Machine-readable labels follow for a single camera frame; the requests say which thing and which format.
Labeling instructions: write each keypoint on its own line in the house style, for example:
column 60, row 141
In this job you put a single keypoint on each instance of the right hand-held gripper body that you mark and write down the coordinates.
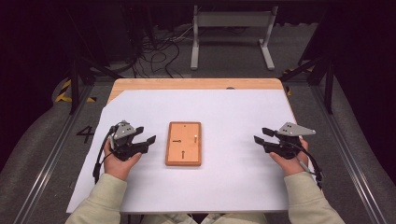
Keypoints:
column 288, row 146

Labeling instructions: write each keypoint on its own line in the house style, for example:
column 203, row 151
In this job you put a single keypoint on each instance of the small white peg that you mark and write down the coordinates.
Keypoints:
column 195, row 138

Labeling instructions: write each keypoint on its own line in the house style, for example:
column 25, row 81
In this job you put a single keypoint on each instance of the person's right hand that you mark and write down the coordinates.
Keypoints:
column 291, row 166

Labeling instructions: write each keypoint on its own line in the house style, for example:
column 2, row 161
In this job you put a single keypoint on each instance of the aluminium floor rail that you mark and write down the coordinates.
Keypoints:
column 53, row 155
column 345, row 149

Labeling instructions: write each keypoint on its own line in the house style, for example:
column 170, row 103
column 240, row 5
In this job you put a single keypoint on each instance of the yellow black hazard tape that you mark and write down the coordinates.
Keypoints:
column 63, row 93

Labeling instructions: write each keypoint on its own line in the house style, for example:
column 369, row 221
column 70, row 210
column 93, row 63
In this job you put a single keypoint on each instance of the white metal stand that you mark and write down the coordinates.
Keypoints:
column 233, row 19

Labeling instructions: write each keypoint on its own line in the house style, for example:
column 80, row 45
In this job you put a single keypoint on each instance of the person's left hand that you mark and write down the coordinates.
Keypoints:
column 118, row 166

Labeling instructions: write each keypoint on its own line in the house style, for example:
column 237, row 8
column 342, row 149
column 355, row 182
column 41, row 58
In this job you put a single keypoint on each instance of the wooden tray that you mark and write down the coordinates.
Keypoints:
column 183, row 146

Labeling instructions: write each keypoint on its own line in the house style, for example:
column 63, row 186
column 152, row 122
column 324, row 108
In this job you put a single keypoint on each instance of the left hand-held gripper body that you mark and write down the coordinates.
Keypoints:
column 124, row 146

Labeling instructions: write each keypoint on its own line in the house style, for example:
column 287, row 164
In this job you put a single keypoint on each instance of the white paper sheet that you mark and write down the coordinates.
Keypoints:
column 218, row 180

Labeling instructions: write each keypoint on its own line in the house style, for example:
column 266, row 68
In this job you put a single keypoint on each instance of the black metal stand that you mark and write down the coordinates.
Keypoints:
column 74, row 81
column 328, row 84

